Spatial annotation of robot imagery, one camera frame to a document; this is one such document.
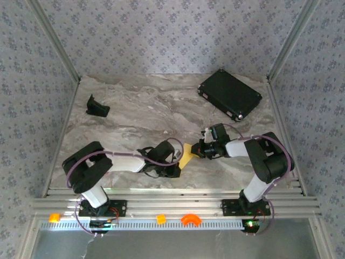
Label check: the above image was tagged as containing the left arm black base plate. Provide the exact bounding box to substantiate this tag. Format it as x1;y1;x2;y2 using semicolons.
78;199;128;218

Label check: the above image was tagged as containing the black hard case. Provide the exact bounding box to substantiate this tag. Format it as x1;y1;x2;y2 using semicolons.
197;69;263;122

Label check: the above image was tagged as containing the orange curved plastic piece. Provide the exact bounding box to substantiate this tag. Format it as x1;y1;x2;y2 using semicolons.
181;214;202;227

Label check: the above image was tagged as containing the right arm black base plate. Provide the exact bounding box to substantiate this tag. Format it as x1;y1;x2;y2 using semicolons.
220;199;271;217

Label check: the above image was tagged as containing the small black plastic holder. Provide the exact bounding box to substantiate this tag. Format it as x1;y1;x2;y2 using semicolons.
85;93;111;118

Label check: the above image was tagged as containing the aluminium table side rail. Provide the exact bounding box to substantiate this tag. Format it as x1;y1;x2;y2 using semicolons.
42;78;82;198
266;77;308;196

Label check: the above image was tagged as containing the grey slotted cable duct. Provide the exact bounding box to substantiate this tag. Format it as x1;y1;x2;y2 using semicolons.
39;219;253;231

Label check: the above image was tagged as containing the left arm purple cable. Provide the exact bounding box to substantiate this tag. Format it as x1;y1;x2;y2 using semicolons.
66;137;185;238

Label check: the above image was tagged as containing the aluminium frame leg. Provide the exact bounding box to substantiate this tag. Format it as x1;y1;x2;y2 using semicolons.
308;217;337;259
19;217;42;259

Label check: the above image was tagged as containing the wide aluminium extrusion rail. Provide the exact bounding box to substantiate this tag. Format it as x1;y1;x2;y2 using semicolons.
31;196;323;219

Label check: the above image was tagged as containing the narrow aluminium extrusion rail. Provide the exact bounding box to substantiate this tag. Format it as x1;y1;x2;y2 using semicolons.
43;188;307;199

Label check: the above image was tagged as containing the yellow square paper sheet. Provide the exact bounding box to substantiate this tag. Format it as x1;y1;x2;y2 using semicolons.
178;142;199;170

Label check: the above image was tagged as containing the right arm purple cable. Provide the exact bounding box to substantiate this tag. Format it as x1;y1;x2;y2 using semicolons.
222;124;295;236

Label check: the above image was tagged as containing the aluminium frame post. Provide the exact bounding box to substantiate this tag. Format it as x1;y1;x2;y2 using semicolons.
26;0;82;83
266;0;321;81

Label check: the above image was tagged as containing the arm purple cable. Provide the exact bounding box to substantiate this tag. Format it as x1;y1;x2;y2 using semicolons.
222;124;295;236
66;137;185;238

